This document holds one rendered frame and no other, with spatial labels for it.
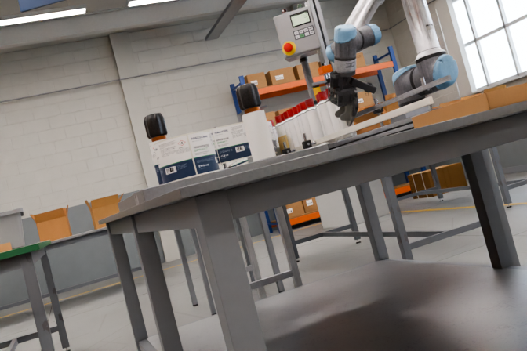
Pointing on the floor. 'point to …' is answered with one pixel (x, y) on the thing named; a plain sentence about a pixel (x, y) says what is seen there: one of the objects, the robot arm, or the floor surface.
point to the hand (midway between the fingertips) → (350, 122)
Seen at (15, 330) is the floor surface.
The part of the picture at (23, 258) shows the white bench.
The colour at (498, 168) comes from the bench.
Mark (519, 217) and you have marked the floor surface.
